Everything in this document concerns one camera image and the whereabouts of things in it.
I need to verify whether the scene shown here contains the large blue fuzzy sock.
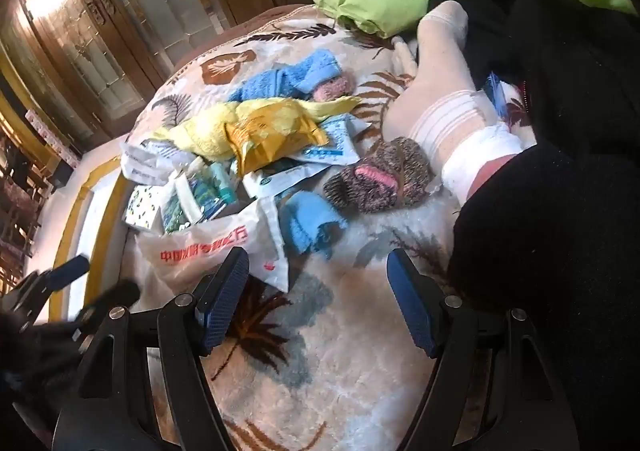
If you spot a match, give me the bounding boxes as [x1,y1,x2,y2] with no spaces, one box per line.
[227,48,343,104]

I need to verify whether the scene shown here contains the blue white packet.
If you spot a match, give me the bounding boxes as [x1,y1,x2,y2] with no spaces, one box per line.
[481,71,516,113]

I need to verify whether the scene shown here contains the white plastic bag red print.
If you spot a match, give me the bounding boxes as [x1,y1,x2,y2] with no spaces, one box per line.
[135,196,291,293]

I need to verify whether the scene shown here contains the white sachet blue print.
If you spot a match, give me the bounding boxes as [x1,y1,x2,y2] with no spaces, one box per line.
[295,114,373,164]

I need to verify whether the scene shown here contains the white dotted tissue pack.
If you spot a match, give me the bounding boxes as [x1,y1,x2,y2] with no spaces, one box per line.
[124,184,168,232]

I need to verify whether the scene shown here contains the wooden glass door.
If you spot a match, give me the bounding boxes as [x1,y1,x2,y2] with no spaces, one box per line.
[0,0,321,142]

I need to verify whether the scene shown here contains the yellow snack packet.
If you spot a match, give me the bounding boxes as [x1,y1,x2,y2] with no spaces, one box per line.
[224,100,330,178]

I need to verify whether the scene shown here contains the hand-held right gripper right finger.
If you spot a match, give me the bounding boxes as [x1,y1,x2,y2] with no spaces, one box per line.
[386,247,581,451]

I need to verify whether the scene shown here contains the leaf printed blanket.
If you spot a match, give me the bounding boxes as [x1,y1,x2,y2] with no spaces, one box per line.
[82,4,538,451]

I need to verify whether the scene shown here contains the yellow smooth cloth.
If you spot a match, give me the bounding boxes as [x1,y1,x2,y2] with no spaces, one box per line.
[235,95,363,123]

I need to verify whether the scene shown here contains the grey knitted sock pink lining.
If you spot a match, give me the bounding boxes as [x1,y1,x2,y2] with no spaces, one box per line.
[322,136,435,214]

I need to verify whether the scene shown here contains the person's white socked foot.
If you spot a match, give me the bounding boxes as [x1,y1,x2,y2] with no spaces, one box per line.
[382,0,526,204]

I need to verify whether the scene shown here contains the cream fuzzy sock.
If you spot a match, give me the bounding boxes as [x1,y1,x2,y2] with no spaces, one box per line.
[391,35,421,82]

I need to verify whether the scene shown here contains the person's black trousers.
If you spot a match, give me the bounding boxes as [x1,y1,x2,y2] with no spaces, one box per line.
[426,0,640,451]

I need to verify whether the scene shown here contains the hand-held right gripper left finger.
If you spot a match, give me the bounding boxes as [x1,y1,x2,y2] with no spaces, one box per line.
[52,246,251,451]

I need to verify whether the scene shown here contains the small blue fuzzy sock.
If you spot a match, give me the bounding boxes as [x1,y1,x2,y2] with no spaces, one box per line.
[279,191,348,262]

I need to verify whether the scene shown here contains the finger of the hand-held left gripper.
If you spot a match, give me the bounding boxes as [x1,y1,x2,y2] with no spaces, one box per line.
[75,280,142,328]
[37,253,92,292]

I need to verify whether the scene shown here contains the yellow fuzzy towel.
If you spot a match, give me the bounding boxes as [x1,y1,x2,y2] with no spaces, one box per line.
[152,104,251,158]

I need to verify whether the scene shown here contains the pink fuzzy sock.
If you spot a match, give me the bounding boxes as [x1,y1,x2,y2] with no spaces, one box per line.
[312,76,357,104]

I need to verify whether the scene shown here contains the blue cartoon tissue pack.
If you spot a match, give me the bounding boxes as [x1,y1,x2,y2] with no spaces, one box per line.
[192,158,241,222]

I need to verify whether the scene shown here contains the green printed tissue pack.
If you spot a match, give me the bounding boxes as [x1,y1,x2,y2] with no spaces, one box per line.
[160,171,201,236]

